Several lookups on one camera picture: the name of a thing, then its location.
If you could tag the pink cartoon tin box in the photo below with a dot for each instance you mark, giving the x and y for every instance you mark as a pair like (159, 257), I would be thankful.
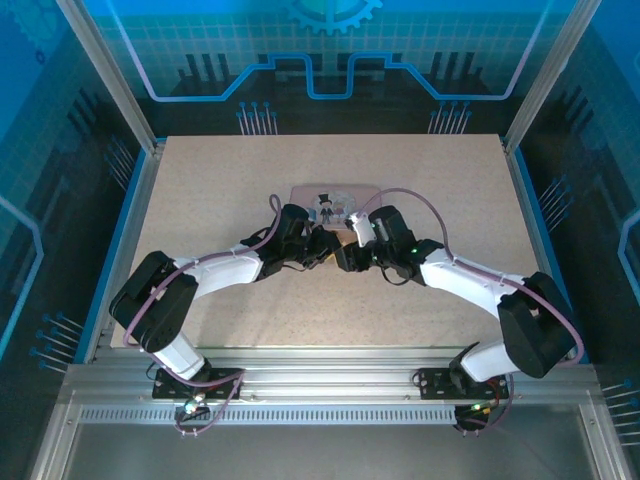
(300, 196)

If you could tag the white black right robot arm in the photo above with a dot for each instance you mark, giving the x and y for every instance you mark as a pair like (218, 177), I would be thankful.
(465, 282)

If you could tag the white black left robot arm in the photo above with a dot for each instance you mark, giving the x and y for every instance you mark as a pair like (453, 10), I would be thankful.
(225, 272)

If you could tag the grey metal shelf plate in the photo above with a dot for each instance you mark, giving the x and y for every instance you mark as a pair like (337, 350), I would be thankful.
(325, 455)

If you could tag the blue gear print panel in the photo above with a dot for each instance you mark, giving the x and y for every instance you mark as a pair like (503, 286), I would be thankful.
(200, 40)

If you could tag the blue circuit print panel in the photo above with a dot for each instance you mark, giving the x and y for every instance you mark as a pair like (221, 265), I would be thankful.
(600, 150)
(40, 150)

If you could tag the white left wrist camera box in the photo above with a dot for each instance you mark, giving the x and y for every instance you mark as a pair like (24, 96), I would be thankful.
(311, 215)

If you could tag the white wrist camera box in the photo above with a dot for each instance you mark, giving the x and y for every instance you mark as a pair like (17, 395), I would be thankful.
(311, 215)
(362, 227)

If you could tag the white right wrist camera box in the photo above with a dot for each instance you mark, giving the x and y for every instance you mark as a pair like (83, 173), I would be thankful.
(362, 227)

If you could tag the aluminium enclosure frame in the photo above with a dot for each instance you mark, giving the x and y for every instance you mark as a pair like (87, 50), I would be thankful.
(325, 372)

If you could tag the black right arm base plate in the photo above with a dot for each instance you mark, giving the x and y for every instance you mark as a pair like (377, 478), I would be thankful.
(435, 386)

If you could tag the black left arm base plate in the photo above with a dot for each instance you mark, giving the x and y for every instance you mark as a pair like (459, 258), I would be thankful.
(225, 386)

